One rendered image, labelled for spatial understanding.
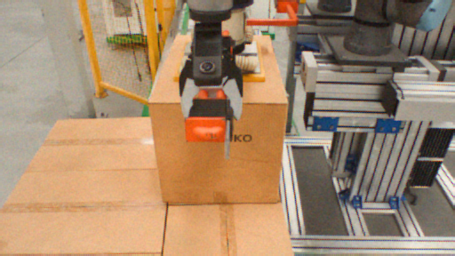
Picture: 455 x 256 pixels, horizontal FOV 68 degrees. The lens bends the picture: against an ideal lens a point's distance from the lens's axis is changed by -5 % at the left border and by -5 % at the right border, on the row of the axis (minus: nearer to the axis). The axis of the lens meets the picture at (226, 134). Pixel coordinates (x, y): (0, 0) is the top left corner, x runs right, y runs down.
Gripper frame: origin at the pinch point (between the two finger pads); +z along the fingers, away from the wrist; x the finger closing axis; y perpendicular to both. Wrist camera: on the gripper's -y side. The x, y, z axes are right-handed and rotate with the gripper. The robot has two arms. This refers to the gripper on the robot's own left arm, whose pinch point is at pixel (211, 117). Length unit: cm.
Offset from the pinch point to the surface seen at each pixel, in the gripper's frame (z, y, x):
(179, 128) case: 21.9, 30.0, 11.6
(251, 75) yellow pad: 11.1, 44.5, -9.9
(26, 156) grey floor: 107, 123, 137
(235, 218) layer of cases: 53, 24, -5
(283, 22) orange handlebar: 0, 63, -21
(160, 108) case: 15.2, 29.9, 16.8
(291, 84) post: 67, 155, -43
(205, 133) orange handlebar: -0.2, -5.6, 0.8
